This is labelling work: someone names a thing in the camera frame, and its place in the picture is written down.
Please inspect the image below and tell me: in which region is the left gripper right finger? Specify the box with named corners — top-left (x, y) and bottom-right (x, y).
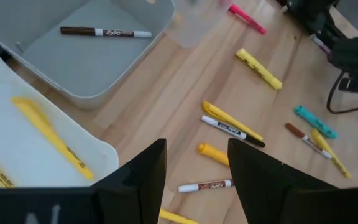
top-left (227, 138), bottom-right (338, 224)

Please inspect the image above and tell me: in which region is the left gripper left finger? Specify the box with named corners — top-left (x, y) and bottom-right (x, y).
top-left (90, 138), bottom-right (168, 224)

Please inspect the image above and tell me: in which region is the brown Expo marker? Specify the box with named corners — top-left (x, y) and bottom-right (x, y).
top-left (177, 179), bottom-right (235, 194)
top-left (284, 122), bottom-right (333, 160)
top-left (60, 26), bottom-right (153, 39)

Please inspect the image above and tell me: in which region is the chunky yellow highlighter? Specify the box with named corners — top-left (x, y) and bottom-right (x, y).
top-left (197, 142), bottom-right (231, 167)
top-left (235, 47), bottom-right (283, 91)

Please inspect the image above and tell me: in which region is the black Expo marker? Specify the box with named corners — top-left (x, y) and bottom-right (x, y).
top-left (200, 114), bottom-right (266, 149)

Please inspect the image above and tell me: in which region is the teal Sharpie highlighter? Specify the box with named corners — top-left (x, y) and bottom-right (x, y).
top-left (293, 105), bottom-right (339, 140)

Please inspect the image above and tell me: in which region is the purple dry-erase marker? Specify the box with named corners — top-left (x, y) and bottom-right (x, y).
top-left (309, 33), bottom-right (333, 55)

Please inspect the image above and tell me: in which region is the thin pink highlighter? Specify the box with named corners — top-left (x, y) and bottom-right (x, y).
top-left (227, 3), bottom-right (267, 35)

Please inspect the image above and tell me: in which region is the grey plastic bin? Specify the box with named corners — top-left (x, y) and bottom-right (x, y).
top-left (0, 0), bottom-right (177, 110)

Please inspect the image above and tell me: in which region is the clear plastic bin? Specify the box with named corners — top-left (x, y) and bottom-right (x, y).
top-left (163, 0), bottom-right (234, 49)

